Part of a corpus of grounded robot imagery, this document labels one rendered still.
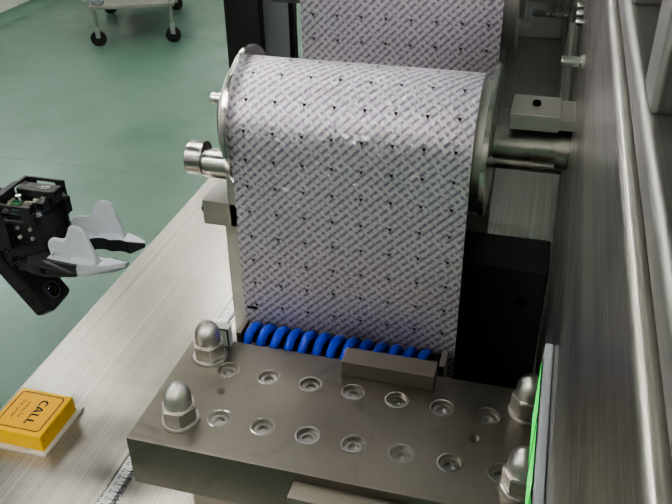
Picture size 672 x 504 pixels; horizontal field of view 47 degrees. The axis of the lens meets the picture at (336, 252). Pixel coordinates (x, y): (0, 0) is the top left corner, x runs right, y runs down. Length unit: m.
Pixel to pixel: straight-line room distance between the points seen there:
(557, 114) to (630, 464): 0.57
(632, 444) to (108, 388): 0.89
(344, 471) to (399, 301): 0.19
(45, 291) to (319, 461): 0.42
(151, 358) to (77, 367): 0.09
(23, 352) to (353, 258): 1.96
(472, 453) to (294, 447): 0.16
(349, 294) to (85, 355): 0.42
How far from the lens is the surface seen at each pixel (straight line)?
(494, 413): 0.79
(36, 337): 2.71
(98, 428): 0.98
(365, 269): 0.80
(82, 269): 0.90
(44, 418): 0.98
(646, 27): 0.41
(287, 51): 1.23
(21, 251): 0.94
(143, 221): 3.24
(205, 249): 1.27
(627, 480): 0.20
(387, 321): 0.83
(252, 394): 0.79
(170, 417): 0.76
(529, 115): 0.74
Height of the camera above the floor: 1.56
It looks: 32 degrees down
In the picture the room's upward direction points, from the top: 1 degrees counter-clockwise
